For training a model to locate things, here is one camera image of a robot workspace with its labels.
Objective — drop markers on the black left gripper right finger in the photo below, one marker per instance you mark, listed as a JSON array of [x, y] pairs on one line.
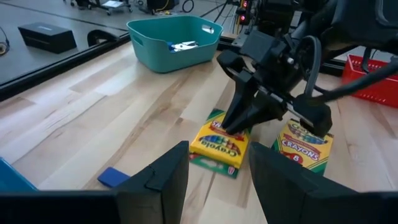
[[280, 186]]

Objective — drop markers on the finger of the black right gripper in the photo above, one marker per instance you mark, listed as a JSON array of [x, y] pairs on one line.
[[239, 99], [264, 110]]

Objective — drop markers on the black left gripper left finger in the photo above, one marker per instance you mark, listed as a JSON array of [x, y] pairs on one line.
[[164, 186]]

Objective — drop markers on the purple eraser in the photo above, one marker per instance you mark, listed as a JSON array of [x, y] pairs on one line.
[[113, 177]]

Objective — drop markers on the red mesh basket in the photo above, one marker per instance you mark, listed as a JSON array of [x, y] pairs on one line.
[[376, 90]]

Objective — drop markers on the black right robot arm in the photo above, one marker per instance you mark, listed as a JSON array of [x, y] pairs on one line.
[[357, 21]]

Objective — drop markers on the teal plastic bin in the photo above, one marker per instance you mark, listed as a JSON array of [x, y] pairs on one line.
[[155, 53]]

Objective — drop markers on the flat black box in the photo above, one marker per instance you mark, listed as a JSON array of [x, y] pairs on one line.
[[46, 37]]

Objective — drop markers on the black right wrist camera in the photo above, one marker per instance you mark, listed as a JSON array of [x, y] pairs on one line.
[[262, 46]]

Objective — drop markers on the black metal rig frame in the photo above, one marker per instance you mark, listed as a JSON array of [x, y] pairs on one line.
[[62, 67]]

